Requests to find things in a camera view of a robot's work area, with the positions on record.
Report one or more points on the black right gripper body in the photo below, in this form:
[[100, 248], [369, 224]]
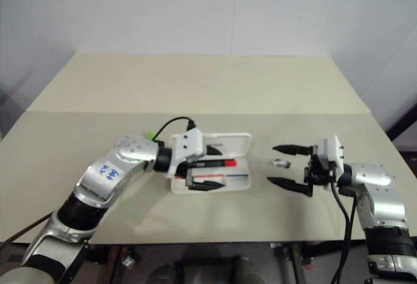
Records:
[[316, 173]]

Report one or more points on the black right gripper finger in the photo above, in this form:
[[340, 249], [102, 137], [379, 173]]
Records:
[[290, 149], [288, 184]]

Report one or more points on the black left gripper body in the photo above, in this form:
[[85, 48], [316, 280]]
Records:
[[188, 170]]

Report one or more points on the red capped black marker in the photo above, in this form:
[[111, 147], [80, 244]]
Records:
[[216, 163]]

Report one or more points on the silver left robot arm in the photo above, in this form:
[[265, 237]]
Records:
[[130, 153]]

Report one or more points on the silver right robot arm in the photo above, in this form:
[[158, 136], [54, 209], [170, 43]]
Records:
[[378, 193]]

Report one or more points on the short black silver marker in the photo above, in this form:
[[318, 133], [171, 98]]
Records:
[[279, 163]]

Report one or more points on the white plastic pencil case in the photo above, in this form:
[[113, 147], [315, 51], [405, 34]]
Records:
[[239, 153]]

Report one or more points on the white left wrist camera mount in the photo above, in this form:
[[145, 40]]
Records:
[[189, 144]]

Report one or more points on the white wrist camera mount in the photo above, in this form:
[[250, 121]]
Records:
[[189, 144], [330, 152]]

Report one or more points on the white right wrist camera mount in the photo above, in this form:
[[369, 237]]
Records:
[[330, 152]]

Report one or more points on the dark metal table frame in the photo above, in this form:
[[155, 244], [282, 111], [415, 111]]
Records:
[[294, 261]]

